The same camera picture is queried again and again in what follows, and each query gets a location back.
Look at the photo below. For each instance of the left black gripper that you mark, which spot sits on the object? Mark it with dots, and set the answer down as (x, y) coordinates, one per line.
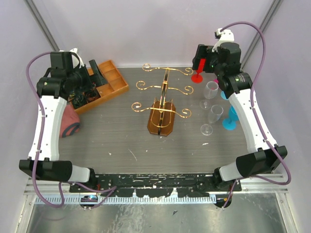
(88, 86)

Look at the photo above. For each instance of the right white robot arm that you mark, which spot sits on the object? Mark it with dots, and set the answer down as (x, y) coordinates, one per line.
(264, 154)

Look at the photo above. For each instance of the black coiled item beside tray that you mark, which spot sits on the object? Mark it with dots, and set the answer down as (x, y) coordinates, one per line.
(77, 99)

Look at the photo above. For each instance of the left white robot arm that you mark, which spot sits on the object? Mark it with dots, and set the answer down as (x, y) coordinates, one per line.
(43, 161)

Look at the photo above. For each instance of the clear wine glass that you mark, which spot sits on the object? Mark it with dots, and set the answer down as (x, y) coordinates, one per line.
(210, 91)
(213, 116)

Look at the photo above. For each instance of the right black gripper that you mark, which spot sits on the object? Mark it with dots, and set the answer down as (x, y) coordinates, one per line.
(203, 51)

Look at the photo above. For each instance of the light blue plastic wine glass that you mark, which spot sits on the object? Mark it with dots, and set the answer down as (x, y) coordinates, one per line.
(223, 96)

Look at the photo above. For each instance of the wooden compartment tray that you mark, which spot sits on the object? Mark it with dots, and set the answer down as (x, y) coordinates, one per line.
(116, 86)

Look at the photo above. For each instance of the clear front wine glass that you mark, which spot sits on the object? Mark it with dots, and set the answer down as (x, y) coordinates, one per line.
(213, 116)

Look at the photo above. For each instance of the gold wire wine glass rack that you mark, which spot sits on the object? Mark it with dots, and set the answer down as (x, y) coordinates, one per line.
(163, 111)

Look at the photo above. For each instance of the red plastic wine glass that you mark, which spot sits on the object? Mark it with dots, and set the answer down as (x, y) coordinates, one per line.
(197, 77)

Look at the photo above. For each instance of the black coiled item on tray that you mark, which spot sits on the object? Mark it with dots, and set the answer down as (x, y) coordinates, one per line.
(91, 95)

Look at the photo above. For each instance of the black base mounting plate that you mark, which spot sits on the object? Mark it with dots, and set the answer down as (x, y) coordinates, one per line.
(161, 185)

